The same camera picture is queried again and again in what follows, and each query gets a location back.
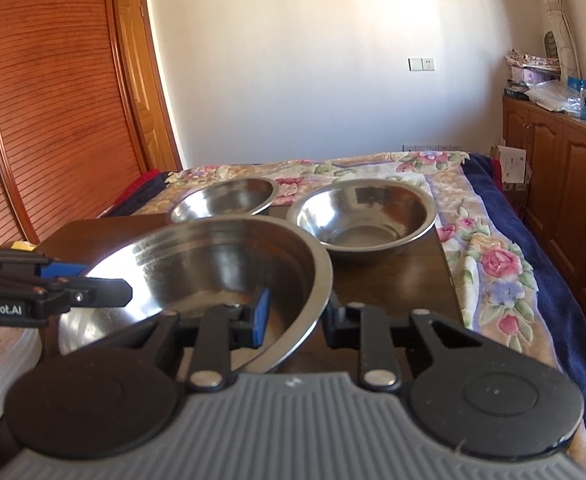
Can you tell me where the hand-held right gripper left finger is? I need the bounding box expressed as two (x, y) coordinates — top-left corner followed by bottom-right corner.
(87, 287), (273, 394)

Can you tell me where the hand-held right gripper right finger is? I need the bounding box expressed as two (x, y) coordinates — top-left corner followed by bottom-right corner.
(323, 302), (484, 394)

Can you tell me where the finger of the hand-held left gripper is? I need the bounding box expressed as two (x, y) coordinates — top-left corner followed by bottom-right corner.
(0, 244), (90, 281)
(0, 272), (134, 311)

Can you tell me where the large steel bowl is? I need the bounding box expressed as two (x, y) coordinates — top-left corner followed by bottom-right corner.
(57, 218), (334, 374)

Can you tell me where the medium steel bowl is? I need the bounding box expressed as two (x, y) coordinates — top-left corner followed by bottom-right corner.
(286, 178), (437, 265)

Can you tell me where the small steel bowl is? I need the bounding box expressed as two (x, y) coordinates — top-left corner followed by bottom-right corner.
(169, 176), (280, 225)

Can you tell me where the dark navy cloth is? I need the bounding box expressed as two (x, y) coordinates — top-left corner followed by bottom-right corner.
(100, 172), (172, 219)

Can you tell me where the red cloth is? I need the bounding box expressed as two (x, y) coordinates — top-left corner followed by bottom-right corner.
(106, 170), (162, 216)

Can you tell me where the floral blanket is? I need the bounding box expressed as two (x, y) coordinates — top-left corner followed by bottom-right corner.
(165, 152), (586, 479)

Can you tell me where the wooden louvered wardrobe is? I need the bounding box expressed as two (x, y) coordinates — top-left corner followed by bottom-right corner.
(0, 0), (148, 248)

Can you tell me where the wooden door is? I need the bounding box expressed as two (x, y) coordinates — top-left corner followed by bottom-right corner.
(115, 0), (184, 175)

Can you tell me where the dark blue blanket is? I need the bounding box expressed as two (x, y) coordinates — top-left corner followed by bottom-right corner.
(459, 152), (586, 477)

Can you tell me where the white paper bag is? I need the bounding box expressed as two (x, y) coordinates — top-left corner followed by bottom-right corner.
(490, 144), (529, 187)

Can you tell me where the wooden cabinet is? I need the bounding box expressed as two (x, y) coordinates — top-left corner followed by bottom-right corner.
(501, 95), (586, 357)

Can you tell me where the clear plastic bag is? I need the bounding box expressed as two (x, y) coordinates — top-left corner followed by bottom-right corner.
(526, 79), (582, 114)

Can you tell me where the floral storage box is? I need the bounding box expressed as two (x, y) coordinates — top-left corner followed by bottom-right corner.
(504, 48), (564, 87)

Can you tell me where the patterned curtain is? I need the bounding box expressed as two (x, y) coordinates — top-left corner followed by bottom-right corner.
(527, 0), (582, 82)

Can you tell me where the low wall socket strip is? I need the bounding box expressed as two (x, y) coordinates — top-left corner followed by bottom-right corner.
(401, 143), (462, 153)

